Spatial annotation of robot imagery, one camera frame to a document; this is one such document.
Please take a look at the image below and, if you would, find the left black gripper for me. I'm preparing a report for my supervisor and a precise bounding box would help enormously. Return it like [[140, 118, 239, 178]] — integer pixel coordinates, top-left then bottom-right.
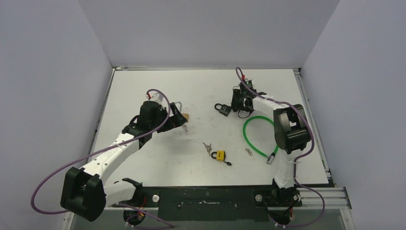
[[150, 103, 186, 133]]

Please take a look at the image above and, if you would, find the brass padlock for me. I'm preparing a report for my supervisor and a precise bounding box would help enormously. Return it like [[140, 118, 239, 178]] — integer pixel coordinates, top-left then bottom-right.
[[174, 101, 190, 122]]

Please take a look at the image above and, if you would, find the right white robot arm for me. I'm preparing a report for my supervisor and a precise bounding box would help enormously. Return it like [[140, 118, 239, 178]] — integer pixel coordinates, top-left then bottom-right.
[[231, 84, 314, 206]]

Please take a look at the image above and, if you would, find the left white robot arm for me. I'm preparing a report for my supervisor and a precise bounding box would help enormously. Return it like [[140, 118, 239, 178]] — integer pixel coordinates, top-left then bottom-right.
[[60, 101, 188, 221]]

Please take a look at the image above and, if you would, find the silver key bunch right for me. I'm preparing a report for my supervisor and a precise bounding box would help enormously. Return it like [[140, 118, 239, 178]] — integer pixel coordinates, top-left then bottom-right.
[[243, 147, 255, 160]]

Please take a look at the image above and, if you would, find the silver key bunch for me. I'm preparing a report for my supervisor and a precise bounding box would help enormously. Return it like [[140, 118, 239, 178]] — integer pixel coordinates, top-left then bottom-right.
[[243, 147, 255, 160], [203, 142, 212, 156]]

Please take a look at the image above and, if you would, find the silver key bunch centre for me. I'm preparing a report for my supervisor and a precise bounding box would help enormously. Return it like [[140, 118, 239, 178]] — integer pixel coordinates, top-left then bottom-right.
[[203, 142, 212, 156]]

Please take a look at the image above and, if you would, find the yellow black padlock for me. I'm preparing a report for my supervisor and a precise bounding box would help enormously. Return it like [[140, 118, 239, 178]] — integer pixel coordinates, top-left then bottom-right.
[[211, 150, 226, 161]]

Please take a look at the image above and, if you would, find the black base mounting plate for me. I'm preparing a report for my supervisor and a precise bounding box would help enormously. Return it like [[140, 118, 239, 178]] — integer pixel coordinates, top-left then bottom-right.
[[124, 185, 302, 222]]

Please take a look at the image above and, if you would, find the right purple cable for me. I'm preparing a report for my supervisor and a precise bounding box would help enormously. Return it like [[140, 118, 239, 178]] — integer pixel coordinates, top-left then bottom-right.
[[235, 67, 326, 228]]

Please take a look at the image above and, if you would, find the purple cable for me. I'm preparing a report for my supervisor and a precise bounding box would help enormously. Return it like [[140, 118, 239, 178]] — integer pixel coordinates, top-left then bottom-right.
[[235, 67, 326, 228], [30, 89, 172, 215]]

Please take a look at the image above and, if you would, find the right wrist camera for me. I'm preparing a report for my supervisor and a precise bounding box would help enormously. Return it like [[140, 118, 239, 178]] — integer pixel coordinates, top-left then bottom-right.
[[244, 79, 255, 91]]

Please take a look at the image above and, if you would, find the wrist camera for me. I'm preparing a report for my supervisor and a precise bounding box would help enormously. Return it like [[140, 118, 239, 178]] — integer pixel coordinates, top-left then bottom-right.
[[244, 79, 255, 91], [147, 92, 164, 104]]

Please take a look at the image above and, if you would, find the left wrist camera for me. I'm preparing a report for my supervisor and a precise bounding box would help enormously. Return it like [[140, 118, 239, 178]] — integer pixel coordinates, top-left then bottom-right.
[[147, 92, 164, 104]]

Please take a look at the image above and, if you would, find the green cable lock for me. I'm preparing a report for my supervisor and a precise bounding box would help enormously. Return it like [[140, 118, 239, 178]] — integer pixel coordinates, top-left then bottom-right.
[[242, 115, 280, 165]]

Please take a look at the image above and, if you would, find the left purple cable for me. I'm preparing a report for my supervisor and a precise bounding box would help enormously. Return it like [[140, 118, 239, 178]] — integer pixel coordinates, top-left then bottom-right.
[[30, 89, 172, 215]]

